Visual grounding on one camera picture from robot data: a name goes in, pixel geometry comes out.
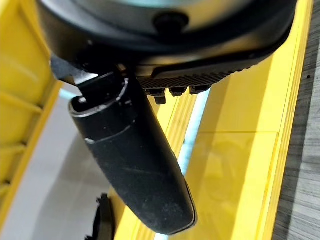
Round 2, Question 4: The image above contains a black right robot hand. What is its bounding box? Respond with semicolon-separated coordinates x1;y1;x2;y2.
37;0;298;236

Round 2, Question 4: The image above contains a yellow ribbed plastic bin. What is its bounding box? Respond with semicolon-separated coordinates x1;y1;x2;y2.
0;0;64;227

